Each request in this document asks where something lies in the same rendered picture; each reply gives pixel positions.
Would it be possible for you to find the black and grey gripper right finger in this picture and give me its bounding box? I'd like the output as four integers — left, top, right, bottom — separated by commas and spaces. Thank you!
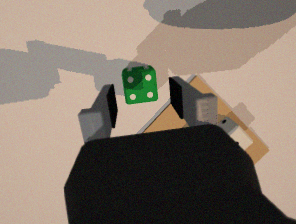
169, 76, 218, 127

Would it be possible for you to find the tan square mat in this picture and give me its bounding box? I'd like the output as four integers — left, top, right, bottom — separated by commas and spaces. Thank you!
142, 76, 270, 165

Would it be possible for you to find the green die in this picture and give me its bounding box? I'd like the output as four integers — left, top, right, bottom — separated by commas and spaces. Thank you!
122, 65, 158, 105

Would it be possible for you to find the beige die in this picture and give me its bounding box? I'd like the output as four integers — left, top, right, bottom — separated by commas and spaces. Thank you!
218, 117, 253, 150

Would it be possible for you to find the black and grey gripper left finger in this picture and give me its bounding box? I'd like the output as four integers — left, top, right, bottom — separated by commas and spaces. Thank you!
78, 84, 118, 144

